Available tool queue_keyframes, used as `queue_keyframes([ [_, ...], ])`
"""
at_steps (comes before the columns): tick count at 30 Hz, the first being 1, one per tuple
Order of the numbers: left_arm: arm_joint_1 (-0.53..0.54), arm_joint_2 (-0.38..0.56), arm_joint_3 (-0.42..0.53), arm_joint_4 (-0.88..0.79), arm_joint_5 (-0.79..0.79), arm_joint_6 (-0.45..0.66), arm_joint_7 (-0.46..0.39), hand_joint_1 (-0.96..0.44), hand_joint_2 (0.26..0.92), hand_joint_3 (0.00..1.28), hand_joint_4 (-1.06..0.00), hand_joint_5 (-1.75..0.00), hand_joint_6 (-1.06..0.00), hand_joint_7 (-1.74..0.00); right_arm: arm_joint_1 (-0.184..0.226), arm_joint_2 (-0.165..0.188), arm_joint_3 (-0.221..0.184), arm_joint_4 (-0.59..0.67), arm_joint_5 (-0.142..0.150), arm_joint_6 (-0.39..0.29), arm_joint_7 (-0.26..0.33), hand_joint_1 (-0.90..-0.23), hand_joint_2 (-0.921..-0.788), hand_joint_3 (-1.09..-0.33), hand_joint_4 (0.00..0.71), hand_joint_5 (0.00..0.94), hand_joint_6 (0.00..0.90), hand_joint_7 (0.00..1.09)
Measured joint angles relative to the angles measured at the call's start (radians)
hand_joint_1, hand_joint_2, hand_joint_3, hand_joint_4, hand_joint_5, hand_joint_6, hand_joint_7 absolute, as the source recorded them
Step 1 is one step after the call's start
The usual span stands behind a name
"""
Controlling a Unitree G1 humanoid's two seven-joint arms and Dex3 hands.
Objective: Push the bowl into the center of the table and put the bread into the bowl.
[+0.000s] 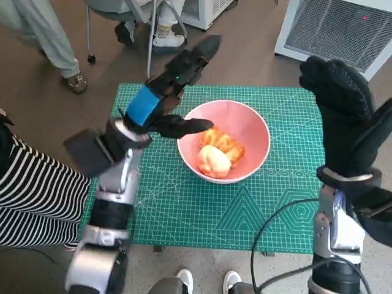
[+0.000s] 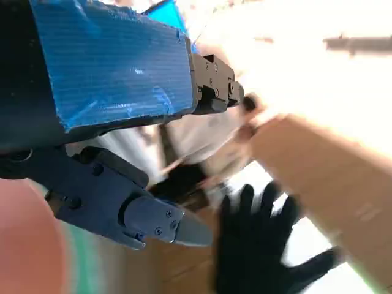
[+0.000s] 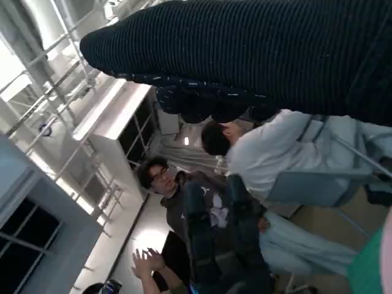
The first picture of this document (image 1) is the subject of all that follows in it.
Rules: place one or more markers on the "right robot hand black glove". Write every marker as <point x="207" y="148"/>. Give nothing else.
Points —
<point x="346" y="122"/>

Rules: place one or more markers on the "left robot hand blue tape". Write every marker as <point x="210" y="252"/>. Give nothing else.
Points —
<point x="144" y="105"/>

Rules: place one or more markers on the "long braided toy bread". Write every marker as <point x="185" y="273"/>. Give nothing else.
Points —
<point x="225" y="142"/>

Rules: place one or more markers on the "round toy bread bun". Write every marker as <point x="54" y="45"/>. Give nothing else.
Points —
<point x="214" y="162"/>

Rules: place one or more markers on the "pink bowl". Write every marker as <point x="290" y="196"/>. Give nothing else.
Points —
<point x="245" y="122"/>

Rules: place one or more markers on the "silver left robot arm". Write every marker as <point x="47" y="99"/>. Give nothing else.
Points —
<point x="119" y="180"/>

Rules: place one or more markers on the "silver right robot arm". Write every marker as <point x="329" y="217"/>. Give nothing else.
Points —
<point x="337" y="232"/>

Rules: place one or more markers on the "silver metal pole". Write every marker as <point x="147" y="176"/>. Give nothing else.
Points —
<point x="151" y="36"/>

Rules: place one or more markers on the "person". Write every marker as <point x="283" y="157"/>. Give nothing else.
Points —
<point x="167" y="36"/>
<point x="183" y="278"/>
<point x="36" y="190"/>
<point x="52" y="39"/>

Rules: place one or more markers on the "white cabinet with mesh panel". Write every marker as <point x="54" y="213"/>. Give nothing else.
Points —
<point x="333" y="30"/>

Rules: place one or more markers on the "grey wheeled chair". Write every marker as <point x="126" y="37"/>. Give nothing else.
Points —
<point x="105" y="7"/>

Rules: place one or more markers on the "green cutting mat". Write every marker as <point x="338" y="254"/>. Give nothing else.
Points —
<point x="196" y="214"/>

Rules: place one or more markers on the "black table clip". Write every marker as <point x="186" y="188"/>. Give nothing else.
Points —
<point x="157" y="248"/>

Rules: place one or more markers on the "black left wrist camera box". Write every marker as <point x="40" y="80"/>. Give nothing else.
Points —
<point x="88" y="153"/>

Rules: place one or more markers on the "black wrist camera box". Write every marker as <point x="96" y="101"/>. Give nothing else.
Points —
<point x="88" y="153"/>
<point x="379" y="214"/>

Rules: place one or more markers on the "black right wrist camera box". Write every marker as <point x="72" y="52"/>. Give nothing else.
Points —
<point x="379" y="214"/>

